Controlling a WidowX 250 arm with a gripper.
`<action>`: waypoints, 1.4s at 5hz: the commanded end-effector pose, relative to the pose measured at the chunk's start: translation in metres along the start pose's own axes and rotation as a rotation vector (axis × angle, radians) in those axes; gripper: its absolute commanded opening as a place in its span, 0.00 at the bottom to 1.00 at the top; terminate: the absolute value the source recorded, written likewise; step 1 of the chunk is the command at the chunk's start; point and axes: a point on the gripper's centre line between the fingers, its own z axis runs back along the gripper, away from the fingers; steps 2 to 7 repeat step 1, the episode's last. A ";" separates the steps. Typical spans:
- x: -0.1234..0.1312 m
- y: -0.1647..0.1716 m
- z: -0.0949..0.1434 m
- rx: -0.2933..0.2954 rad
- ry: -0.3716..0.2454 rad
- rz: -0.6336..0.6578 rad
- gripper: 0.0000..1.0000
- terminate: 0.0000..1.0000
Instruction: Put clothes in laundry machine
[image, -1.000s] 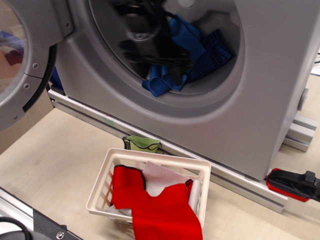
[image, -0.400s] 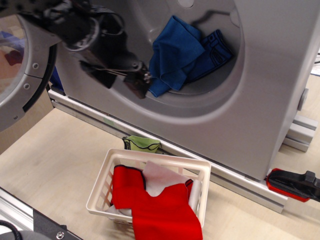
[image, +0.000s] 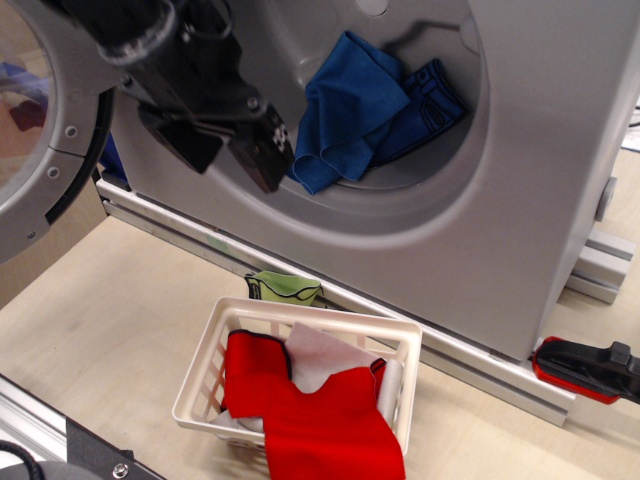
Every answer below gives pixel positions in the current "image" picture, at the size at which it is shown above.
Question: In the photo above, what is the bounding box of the black cable bottom left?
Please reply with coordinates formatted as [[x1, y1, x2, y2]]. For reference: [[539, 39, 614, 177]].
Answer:
[[0, 439, 41, 480]]

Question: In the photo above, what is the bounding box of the red and black clamp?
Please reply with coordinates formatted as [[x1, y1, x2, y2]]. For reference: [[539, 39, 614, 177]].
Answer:
[[531, 337, 639, 405]]

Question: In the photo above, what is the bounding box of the long aluminium base rail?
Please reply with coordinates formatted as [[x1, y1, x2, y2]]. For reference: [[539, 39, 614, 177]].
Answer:
[[96, 180, 576, 427]]

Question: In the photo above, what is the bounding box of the red cloth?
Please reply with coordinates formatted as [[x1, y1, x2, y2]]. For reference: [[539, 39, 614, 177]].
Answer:
[[224, 329, 406, 479]]

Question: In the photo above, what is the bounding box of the blue object behind door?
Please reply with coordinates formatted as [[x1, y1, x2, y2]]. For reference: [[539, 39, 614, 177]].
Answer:
[[1, 61, 50, 132]]

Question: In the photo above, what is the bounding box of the white cloth in basket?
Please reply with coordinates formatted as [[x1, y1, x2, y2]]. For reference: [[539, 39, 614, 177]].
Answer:
[[214, 323, 402, 440]]

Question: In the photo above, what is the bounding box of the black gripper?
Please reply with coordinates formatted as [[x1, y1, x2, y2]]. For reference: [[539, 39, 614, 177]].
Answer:
[[102, 9, 294, 193]]

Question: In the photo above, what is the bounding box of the aluminium rail bottom left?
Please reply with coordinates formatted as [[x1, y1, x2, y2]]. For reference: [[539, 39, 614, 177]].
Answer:
[[1, 375, 68, 462]]

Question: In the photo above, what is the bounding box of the black bracket with screw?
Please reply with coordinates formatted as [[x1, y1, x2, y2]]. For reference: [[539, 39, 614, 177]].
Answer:
[[65, 417, 163, 480]]

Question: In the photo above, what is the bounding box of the aluminium extrusion block right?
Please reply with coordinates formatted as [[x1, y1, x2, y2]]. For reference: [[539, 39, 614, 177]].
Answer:
[[565, 229, 637, 305]]

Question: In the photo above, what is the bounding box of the grey washing machine door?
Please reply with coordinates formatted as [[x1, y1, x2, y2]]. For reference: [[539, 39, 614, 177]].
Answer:
[[1, 1, 120, 262]]

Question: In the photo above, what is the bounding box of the plain blue cloth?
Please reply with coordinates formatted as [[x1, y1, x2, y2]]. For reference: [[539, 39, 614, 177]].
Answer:
[[289, 31, 409, 195]]

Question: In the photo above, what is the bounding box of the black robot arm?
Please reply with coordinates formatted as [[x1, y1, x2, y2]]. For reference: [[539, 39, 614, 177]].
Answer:
[[51, 1, 294, 193]]

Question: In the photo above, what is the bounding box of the white plastic laundry basket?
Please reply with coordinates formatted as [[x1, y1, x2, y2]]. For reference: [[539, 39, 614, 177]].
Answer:
[[173, 297, 422, 453]]

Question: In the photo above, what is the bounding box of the grey toy washing machine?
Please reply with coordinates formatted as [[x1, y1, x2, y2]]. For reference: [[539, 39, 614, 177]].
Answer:
[[112, 1, 639, 359]]

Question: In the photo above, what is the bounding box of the blue jeans-print cloth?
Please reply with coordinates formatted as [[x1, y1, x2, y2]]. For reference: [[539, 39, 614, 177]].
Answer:
[[368, 59, 467, 169]]

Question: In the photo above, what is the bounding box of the green cloth with black outline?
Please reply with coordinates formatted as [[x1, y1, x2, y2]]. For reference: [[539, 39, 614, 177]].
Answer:
[[244, 271, 322, 306]]

